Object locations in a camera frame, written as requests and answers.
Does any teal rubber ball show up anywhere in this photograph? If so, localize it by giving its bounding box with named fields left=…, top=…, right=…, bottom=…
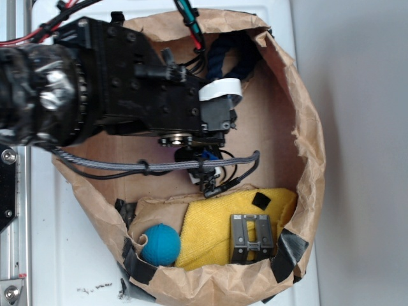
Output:
left=141, top=223, right=181, bottom=266

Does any red black wire bundle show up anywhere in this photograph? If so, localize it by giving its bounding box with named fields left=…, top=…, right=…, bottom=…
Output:
left=0, top=0, right=103, bottom=48

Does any white tape strip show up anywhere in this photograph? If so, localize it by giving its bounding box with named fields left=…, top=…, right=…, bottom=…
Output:
left=198, top=78, right=243, bottom=108

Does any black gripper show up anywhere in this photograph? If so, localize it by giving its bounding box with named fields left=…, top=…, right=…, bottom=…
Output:
left=55, top=17, right=238, bottom=146

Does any black mounting plate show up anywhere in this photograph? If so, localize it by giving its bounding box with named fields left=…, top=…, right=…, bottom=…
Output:
left=0, top=144, right=18, bottom=233

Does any green red cable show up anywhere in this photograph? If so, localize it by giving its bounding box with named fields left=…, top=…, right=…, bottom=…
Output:
left=173, top=0, right=206, bottom=54

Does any grey braided cable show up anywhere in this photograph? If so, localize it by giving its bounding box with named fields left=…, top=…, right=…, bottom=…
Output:
left=50, top=149, right=261, bottom=194

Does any yellow microfiber cloth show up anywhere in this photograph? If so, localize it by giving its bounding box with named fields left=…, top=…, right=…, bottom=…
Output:
left=175, top=186, right=297, bottom=271

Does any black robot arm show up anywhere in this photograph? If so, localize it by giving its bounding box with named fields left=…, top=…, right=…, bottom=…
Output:
left=1, top=17, right=242, bottom=147

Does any brown paper bag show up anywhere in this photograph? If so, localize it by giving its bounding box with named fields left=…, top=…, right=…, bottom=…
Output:
left=53, top=8, right=326, bottom=305

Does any dark blue rope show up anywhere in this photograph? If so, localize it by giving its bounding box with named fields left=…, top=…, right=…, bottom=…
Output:
left=206, top=32, right=261, bottom=81

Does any aluminium frame rail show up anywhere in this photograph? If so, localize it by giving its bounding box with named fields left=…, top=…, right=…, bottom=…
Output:
left=0, top=0, right=33, bottom=306

